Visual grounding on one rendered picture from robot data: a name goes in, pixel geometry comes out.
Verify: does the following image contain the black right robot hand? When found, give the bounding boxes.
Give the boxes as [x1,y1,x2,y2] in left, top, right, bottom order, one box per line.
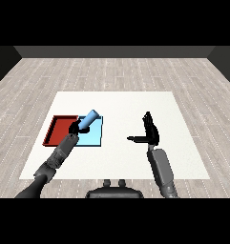
[126,111,160,147]

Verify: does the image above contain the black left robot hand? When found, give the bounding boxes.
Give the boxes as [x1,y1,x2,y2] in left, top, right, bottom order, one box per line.
[68,119,92,135]

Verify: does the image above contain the small blue can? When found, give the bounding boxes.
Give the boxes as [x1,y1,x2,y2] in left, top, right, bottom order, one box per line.
[78,109,99,131]

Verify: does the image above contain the red shallow open box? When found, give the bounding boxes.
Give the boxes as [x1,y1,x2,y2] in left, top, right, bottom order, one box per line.
[42,114,80,148]

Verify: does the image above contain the light blue shallow open box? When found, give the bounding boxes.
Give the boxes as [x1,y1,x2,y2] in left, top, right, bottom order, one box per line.
[75,115,104,148]

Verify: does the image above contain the dark grey robot body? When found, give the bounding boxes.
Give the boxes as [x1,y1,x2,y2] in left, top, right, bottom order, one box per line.
[85,179,145,199]

